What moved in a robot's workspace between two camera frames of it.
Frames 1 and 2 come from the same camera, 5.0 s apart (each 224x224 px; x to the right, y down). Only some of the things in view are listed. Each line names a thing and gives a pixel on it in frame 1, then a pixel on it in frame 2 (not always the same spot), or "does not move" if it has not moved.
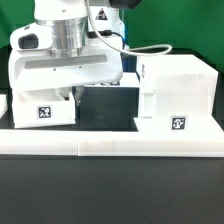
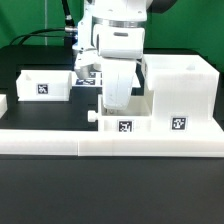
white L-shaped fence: x=112 y=143 does not move
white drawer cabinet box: x=176 y=95 does not move
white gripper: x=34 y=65 to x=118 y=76
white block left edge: x=3 y=105 does not move
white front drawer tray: x=42 y=107 to x=138 y=117
